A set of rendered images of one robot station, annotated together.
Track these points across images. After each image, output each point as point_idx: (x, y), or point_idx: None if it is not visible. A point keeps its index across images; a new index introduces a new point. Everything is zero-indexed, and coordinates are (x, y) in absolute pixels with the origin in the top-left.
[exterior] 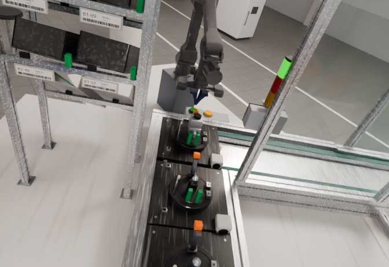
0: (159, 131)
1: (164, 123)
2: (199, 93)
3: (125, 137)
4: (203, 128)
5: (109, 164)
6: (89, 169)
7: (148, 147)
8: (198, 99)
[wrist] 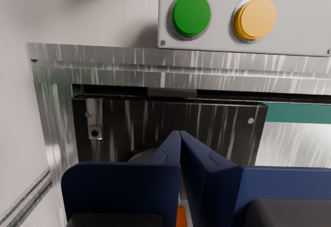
0: (77, 155)
1: (82, 129)
2: (205, 193)
3: (26, 102)
4: (215, 125)
5: (28, 176)
6: (3, 189)
7: (63, 211)
8: (189, 205)
